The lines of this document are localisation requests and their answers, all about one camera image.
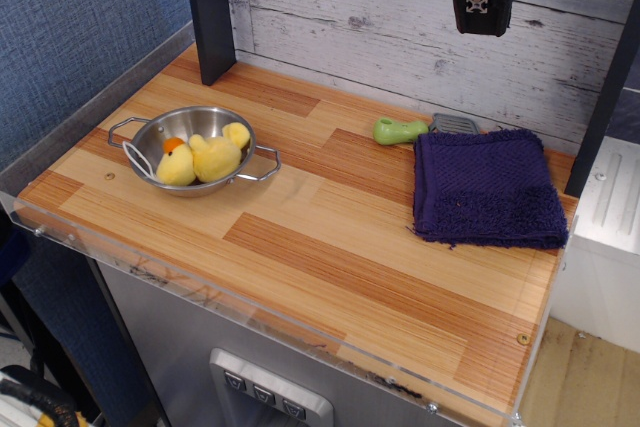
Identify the purple terry cloth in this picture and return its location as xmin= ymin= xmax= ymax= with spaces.
xmin=413 ymin=129 xmax=569 ymax=249

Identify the yellow plush duck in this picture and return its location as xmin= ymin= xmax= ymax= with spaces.
xmin=155 ymin=122 xmax=251 ymax=187

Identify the white ridged side unit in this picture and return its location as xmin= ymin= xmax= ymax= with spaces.
xmin=550 ymin=137 xmax=639 ymax=352

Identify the clear acrylic table guard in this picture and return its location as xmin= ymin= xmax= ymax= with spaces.
xmin=2 ymin=189 xmax=555 ymax=426

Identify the stainless cabinet front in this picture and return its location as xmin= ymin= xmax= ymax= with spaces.
xmin=97 ymin=263 xmax=453 ymax=426

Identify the silver button control panel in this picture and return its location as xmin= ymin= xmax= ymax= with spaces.
xmin=209 ymin=348 xmax=334 ymax=426

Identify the yellow black bag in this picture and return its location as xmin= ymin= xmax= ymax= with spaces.
xmin=1 ymin=365 xmax=91 ymax=427

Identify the green handled toy spatula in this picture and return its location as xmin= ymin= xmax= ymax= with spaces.
xmin=372 ymin=113 xmax=480 ymax=146

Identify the dark right upright post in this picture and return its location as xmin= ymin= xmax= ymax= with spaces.
xmin=564 ymin=0 xmax=639 ymax=197

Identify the dark upright post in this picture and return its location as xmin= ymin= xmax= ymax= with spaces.
xmin=564 ymin=0 xmax=639 ymax=197
xmin=189 ymin=0 xmax=236 ymax=86

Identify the dark left upright post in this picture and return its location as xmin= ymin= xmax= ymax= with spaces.
xmin=189 ymin=0 xmax=236 ymax=86

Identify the steel bowl with handles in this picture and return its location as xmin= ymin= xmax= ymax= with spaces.
xmin=108 ymin=106 xmax=281 ymax=197

